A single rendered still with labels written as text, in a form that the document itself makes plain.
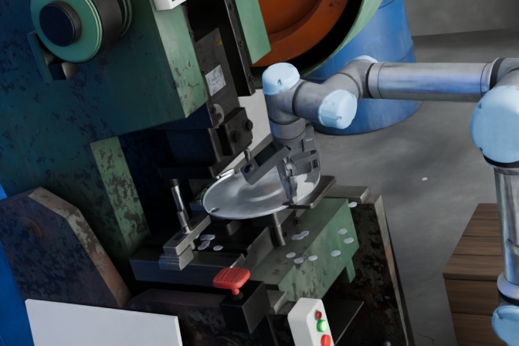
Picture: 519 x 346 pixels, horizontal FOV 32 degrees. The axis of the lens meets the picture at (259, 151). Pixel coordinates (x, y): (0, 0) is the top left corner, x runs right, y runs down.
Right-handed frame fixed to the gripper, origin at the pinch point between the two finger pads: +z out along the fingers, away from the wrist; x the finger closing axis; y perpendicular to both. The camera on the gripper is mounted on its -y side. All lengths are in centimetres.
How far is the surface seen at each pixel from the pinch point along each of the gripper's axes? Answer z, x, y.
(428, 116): 137, 156, 121
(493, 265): 45, -5, 51
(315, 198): 1.1, -1.6, 5.6
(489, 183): 111, 79, 105
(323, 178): 3.7, 6.2, 11.0
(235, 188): 7.6, 18.0, -8.0
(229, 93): -14.3, 26.1, -2.7
